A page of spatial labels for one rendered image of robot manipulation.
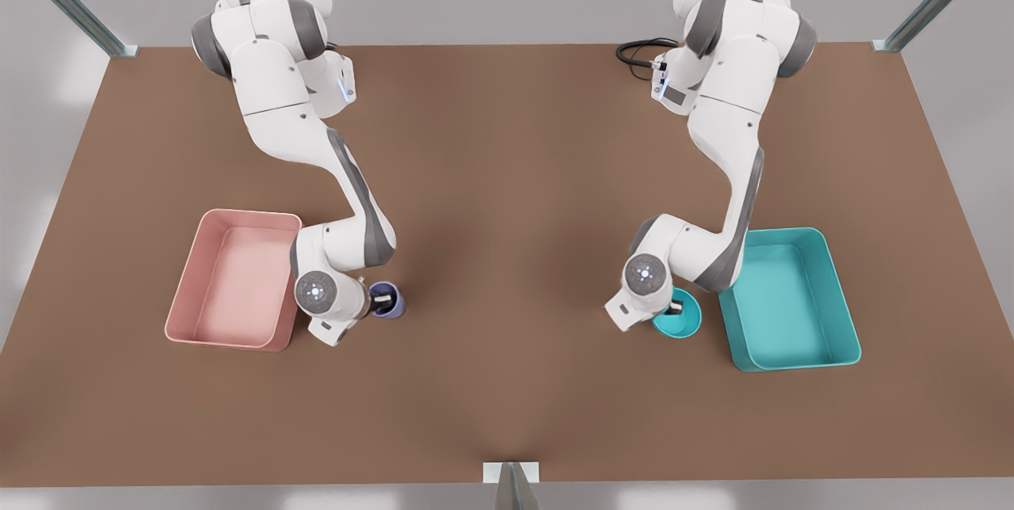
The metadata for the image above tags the black cable loop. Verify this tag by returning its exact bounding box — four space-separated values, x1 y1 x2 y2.
616 38 680 83

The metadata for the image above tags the purple cup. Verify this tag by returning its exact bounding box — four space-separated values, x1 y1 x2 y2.
369 281 407 319

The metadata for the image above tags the teal bowl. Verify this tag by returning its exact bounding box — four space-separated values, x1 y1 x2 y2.
652 287 703 339

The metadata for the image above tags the teal box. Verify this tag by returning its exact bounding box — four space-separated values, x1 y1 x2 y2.
718 227 862 373

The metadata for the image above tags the pink box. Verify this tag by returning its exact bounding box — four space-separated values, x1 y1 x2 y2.
164 208 303 352

